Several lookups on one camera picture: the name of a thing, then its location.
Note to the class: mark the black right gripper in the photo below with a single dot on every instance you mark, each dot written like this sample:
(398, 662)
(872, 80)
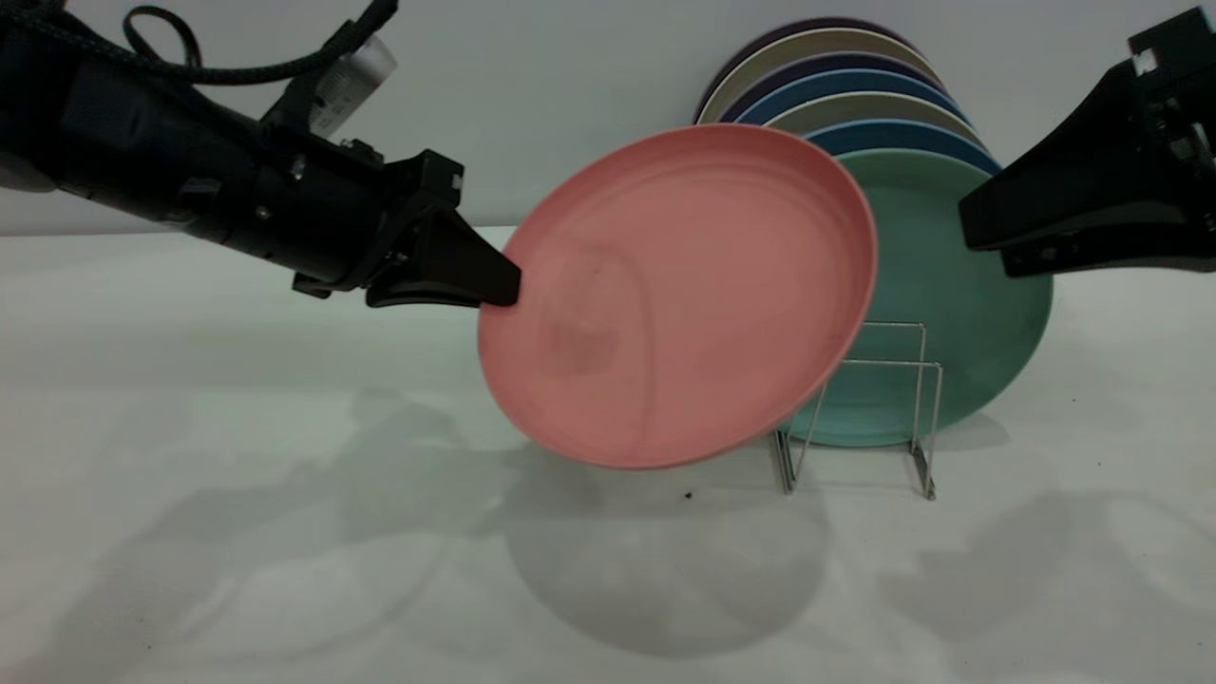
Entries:
(1183, 85)

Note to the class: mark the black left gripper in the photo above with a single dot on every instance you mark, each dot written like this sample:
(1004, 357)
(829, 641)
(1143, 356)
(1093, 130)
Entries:
(351, 209)

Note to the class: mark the pink round plate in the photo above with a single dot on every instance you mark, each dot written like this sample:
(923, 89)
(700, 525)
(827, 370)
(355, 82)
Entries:
(684, 294)

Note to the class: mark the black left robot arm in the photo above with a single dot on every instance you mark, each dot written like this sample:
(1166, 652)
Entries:
(123, 133)

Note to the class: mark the green round plate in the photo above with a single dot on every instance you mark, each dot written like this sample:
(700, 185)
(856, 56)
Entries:
(950, 313)

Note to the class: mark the blue round plate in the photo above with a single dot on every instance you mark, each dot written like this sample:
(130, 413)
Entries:
(902, 135)
(845, 81)

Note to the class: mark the beige round plate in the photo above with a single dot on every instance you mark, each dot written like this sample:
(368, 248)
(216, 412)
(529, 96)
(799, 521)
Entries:
(874, 104)
(807, 42)

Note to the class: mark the dark purple round plate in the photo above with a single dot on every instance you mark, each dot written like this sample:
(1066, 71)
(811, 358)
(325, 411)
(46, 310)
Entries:
(817, 63)
(807, 24)

